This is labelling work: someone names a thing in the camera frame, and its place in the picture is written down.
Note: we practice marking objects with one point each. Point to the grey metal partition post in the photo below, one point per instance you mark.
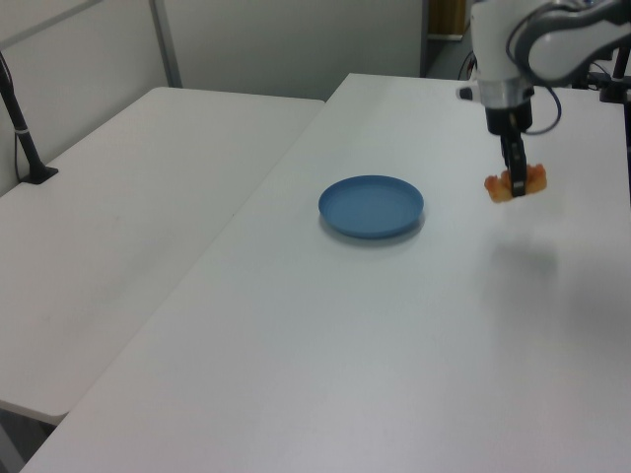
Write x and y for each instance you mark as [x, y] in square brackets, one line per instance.
[167, 44]

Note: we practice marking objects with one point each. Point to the brown cardboard panel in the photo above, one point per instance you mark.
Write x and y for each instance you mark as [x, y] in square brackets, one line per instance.
[446, 17]

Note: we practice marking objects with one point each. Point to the orange glazed bread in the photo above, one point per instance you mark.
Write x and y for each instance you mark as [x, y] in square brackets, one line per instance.
[537, 181]

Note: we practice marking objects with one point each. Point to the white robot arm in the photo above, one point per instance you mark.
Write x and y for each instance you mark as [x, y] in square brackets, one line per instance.
[493, 39]

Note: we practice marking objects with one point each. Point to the black pole with clamp base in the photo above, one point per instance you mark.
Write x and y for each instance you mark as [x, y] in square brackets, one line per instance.
[22, 133]

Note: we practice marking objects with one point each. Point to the black camera stand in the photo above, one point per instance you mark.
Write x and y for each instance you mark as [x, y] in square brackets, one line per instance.
[616, 69]

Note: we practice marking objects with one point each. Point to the blue round plate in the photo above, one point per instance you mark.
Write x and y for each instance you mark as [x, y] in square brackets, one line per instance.
[370, 207]

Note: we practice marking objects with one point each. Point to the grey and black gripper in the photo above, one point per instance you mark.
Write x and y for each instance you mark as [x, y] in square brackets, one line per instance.
[508, 111]

